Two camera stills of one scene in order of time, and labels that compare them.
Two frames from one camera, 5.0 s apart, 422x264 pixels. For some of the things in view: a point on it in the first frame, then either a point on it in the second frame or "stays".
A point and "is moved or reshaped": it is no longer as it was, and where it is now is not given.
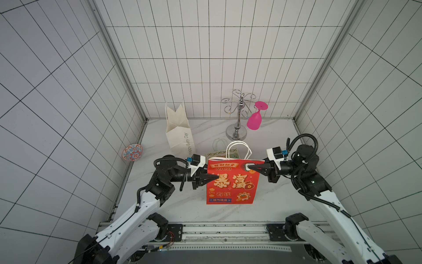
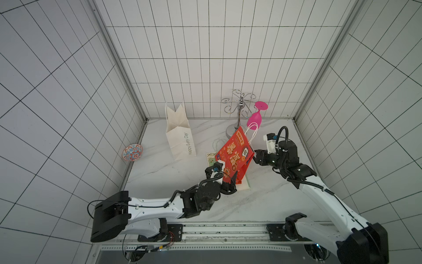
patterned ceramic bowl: [132, 152] stays
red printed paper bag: [237, 183] is moved or reshaped
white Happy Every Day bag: [178, 131] stays
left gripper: [200, 177] -> [226, 185]
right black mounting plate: [276, 232] stays
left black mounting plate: [175, 232] stays
